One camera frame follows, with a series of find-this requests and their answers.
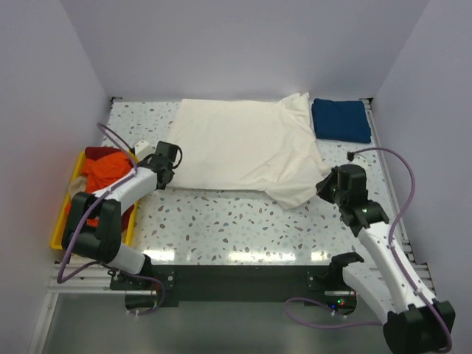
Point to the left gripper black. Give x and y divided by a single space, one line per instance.
149 158

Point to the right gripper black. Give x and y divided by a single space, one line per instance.
321 187

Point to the cream white t shirt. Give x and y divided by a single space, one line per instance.
249 145

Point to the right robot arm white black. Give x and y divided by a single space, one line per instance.
412 318

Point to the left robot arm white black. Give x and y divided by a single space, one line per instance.
94 225

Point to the orange t shirt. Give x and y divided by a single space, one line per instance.
107 171

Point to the folded blue t shirt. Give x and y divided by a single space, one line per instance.
341 121

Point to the dark red t shirt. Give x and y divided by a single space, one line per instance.
96 153

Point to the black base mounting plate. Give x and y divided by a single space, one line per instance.
234 283

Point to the yellow plastic bin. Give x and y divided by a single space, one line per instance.
62 221

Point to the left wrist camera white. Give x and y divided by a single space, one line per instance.
142 149

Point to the aluminium frame rail front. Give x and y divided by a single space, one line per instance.
95 280

